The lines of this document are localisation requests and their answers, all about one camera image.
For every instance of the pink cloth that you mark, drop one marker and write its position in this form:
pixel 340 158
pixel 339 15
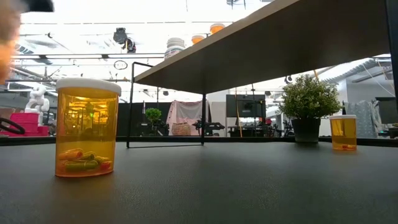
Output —
pixel 186 112

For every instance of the large black screen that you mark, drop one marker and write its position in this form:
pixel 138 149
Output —
pixel 245 105

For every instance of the wooden cutting board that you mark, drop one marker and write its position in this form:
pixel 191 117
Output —
pixel 264 46

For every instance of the small amber pill bottle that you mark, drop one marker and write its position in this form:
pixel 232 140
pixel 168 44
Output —
pixel 7 40
pixel 198 39

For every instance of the grey patterned cloth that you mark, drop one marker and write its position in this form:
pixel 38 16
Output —
pixel 362 118

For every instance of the pink storage bins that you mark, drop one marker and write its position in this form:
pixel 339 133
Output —
pixel 28 123

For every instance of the small green potted plant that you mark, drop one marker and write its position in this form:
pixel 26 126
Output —
pixel 153 115

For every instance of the medium amber pill bottle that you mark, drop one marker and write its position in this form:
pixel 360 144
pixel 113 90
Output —
pixel 216 28
pixel 343 133

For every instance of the small black robot arm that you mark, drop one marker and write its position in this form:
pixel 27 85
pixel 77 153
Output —
pixel 208 126

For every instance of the white robot figure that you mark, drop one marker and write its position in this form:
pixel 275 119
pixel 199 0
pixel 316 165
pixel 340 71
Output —
pixel 37 99

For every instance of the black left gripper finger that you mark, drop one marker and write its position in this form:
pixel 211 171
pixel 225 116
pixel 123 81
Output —
pixel 38 4

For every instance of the black table mat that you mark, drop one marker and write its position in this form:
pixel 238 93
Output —
pixel 199 186

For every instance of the wicker basket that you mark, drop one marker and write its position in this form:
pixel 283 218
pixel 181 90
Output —
pixel 181 129

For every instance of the large amber pill bottle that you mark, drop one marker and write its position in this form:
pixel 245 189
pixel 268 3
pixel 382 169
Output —
pixel 87 130

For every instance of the black hanging camera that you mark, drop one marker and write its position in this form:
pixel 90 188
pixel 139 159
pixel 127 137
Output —
pixel 119 35

